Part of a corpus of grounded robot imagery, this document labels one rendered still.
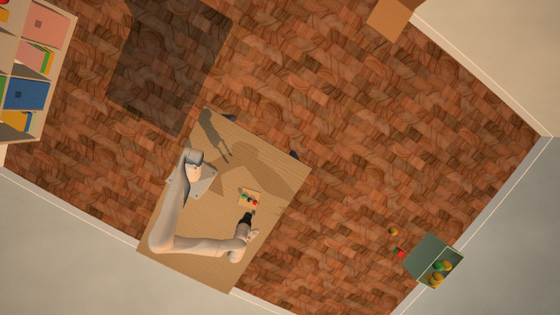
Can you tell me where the orange flat mat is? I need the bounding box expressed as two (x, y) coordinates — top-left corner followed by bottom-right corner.
(238, 188), (261, 210)

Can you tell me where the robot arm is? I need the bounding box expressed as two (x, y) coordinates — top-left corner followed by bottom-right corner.
(147, 147), (248, 263)

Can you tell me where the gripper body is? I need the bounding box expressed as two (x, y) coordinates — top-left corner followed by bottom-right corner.
(235, 212), (259, 242)

